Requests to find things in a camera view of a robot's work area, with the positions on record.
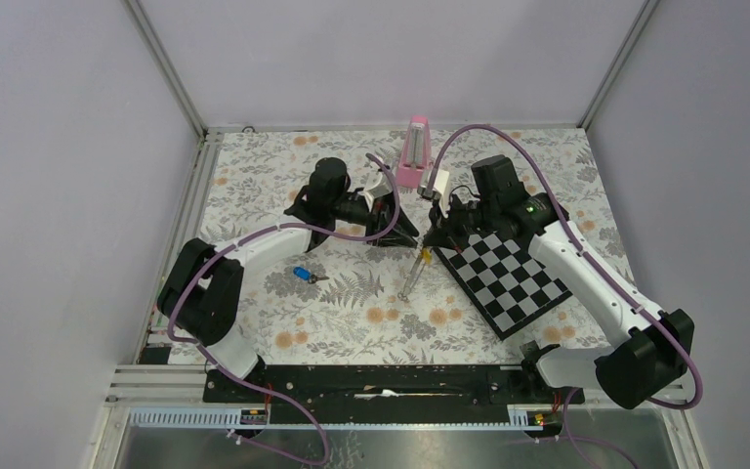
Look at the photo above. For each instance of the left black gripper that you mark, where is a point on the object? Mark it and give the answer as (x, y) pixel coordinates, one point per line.
(386, 225)

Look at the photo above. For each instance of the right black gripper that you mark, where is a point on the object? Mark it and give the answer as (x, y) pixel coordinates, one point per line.
(443, 234)

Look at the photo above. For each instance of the yellow tagged key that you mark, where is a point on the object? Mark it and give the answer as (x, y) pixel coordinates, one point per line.
(425, 256)

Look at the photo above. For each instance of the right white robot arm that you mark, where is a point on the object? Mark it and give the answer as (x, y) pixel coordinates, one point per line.
(647, 348)

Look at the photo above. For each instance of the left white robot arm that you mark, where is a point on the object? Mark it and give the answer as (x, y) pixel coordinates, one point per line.
(202, 292)

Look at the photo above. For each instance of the floral patterned table mat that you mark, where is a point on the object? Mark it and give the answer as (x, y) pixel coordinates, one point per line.
(355, 317)

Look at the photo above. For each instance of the pink metronome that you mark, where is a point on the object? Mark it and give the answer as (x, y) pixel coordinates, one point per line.
(415, 156)

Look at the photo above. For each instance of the black white chessboard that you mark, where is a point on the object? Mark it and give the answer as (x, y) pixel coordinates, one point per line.
(508, 287)

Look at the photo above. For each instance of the blue tagged key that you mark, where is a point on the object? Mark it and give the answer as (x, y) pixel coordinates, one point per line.
(307, 275)

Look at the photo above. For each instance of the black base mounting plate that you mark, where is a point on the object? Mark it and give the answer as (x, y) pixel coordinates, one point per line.
(477, 395)

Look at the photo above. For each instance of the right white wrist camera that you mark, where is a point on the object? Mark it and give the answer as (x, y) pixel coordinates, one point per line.
(436, 188)

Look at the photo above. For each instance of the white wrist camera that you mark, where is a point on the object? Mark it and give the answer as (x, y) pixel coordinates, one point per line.
(436, 188)
(376, 186)

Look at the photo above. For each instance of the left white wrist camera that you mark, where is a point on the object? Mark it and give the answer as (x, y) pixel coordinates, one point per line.
(376, 186)

